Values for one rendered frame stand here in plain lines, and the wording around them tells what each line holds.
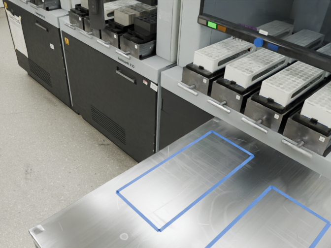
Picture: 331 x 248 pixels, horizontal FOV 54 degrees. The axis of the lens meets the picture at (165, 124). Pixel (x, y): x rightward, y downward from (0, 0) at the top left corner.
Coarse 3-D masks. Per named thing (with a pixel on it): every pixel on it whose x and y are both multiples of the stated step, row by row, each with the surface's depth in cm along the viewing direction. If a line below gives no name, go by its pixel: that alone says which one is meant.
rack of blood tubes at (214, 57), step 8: (224, 40) 136; (232, 40) 136; (208, 48) 130; (216, 48) 130; (224, 48) 129; (232, 48) 130; (240, 48) 130; (200, 56) 124; (208, 56) 123; (216, 56) 124; (224, 56) 124; (232, 56) 136; (240, 56) 133; (200, 64) 125; (208, 64) 122; (216, 64) 122; (224, 64) 126
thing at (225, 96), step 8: (288, 64) 131; (216, 80) 119; (224, 80) 118; (232, 80) 117; (216, 88) 119; (224, 88) 116; (232, 88) 114; (240, 88) 114; (248, 88) 114; (256, 88) 117; (216, 96) 121; (224, 96) 118; (232, 96) 115; (240, 96) 113; (248, 96) 115; (216, 104) 117; (224, 104) 118; (232, 104) 117; (240, 104) 114
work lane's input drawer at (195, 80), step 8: (192, 64) 127; (184, 72) 128; (192, 72) 125; (200, 72) 123; (208, 72) 122; (216, 72) 124; (224, 72) 126; (184, 80) 130; (192, 80) 127; (200, 80) 124; (208, 80) 121; (184, 88) 125; (192, 88) 126; (200, 88) 125; (208, 88) 123
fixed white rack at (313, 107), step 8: (328, 88) 107; (312, 96) 102; (320, 96) 102; (328, 96) 102; (304, 104) 100; (312, 104) 98; (320, 104) 99; (328, 104) 99; (304, 112) 101; (312, 112) 99; (320, 112) 97; (328, 112) 96; (320, 120) 98; (328, 120) 97
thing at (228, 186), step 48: (192, 144) 88; (240, 144) 89; (96, 192) 73; (144, 192) 73; (192, 192) 74; (240, 192) 75; (288, 192) 75; (48, 240) 63; (96, 240) 63; (144, 240) 64; (192, 240) 64; (240, 240) 64; (288, 240) 65
